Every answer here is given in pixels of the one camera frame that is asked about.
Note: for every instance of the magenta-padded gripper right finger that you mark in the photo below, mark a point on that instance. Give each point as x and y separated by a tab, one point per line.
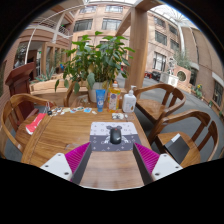
147	157

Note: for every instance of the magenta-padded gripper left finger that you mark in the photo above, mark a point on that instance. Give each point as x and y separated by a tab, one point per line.
77	156

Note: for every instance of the black computer mouse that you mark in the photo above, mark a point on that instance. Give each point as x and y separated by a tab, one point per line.
115	136

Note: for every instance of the grey patterned mouse pad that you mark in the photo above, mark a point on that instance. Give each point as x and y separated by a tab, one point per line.
98	135

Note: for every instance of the black flat box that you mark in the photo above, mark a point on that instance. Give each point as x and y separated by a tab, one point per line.
176	148

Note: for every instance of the blue sticker card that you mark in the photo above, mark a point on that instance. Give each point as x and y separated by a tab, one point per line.
87	110

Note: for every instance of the wooden armchair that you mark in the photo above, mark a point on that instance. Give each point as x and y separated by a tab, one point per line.
13	100
186	115
68	96
153	108

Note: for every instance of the clear plastic bag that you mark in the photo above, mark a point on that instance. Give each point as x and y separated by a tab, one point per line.
119	116

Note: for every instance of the red and white packet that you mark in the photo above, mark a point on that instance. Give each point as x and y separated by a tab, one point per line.
35	124

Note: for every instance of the white pump bottle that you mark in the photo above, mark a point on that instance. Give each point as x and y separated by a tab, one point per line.
129	101

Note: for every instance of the blue squeeze tube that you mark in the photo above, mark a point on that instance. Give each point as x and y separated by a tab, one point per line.
100	100

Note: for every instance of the yellow dish soap bottle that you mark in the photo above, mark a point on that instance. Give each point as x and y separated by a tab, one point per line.
113	98

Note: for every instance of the long wooden planter box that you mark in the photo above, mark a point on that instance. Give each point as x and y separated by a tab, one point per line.
46	87

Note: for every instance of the yellow flowering plant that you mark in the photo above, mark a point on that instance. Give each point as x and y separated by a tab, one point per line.
199	90

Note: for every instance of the spiky green agave plant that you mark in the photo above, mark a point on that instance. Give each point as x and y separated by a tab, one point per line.
45	76

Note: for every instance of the dark red wooden lectern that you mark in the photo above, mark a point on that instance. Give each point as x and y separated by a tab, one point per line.
20	81

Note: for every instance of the white stone statue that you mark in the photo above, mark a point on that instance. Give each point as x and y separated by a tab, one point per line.
171	66

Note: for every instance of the leafy plant in white pot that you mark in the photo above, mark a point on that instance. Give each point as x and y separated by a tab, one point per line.
96	60

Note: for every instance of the wooden pillar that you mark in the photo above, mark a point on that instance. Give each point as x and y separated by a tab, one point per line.
138	46

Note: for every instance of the dark bust statue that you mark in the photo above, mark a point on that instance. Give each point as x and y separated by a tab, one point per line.
20	56

